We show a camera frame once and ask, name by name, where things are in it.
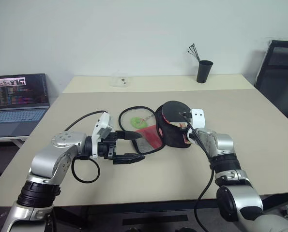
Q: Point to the black red table tennis paddle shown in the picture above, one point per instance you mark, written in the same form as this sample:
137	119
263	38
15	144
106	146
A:
174	111

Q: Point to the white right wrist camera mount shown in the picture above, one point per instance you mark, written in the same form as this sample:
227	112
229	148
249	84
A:
198	118

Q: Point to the black office chair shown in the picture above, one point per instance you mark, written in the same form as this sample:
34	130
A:
279	79

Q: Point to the black red paddle case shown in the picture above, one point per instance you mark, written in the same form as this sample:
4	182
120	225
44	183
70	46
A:
172	135

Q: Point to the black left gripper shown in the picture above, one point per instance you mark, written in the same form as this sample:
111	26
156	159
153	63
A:
108	147

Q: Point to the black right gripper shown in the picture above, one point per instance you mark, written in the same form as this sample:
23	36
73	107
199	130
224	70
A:
185	116

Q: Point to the black plastic cup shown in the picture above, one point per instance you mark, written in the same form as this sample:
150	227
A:
204	71

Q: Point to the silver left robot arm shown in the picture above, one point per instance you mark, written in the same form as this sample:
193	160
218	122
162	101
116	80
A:
49	154

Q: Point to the open grey laptop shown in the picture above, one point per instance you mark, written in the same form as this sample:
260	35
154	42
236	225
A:
20	96

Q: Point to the black sticks in cup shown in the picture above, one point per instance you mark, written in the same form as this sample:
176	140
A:
194	52

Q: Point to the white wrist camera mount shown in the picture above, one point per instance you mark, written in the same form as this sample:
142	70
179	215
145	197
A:
198	118
102	125

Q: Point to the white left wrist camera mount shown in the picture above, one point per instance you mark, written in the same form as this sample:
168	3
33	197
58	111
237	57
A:
102	125

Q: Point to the clear plastic box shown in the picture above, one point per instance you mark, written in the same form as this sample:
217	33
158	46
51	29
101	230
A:
120	81

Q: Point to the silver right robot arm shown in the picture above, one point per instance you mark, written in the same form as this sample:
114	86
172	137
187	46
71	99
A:
240	200

